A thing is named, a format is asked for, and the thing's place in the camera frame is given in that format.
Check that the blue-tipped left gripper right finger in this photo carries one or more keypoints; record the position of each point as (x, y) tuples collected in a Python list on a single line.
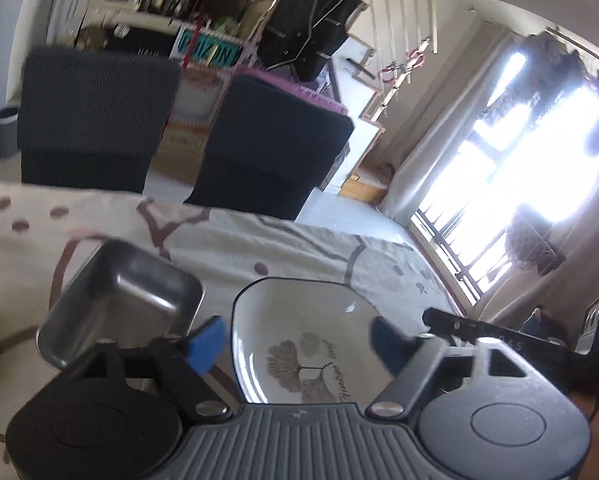
[(413, 361)]

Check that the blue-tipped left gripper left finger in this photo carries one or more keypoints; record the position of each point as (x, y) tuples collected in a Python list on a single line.
[(181, 364)]

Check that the small steel rectangular tray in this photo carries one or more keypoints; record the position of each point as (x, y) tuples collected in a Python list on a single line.
[(124, 294)]

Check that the white ginkgo print square plate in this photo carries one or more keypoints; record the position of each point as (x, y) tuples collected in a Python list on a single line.
[(296, 341)]

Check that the cartoon print tablecloth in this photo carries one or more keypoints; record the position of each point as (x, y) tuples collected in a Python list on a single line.
[(46, 234)]

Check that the right dark grey chair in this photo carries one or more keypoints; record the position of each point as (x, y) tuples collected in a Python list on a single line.
[(267, 150)]

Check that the dark grey chair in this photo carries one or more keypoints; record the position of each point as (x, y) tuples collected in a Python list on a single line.
[(93, 120), (267, 150)]

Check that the left dark grey chair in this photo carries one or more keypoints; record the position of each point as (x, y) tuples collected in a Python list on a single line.
[(93, 120)]

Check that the beige window curtain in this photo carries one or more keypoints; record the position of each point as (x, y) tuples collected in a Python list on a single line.
[(425, 143)]

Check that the grey trash bin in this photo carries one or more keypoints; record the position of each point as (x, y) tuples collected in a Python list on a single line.
[(9, 131)]

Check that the teal letter sign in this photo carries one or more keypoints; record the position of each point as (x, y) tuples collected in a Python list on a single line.
[(212, 48)]

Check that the black vest with white trim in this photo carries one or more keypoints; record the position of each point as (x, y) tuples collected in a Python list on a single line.
[(304, 34)]

